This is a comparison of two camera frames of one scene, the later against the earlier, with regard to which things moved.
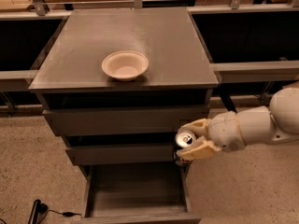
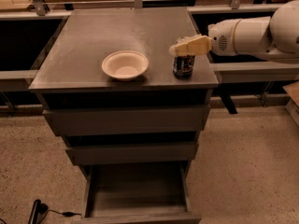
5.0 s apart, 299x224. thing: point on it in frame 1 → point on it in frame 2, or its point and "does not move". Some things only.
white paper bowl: [124, 65] does not move
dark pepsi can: [184, 139] → [183, 65]
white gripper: [223, 130] → [220, 37]
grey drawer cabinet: [119, 83] does not move
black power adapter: [37, 208] does not move
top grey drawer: [122, 121] does not move
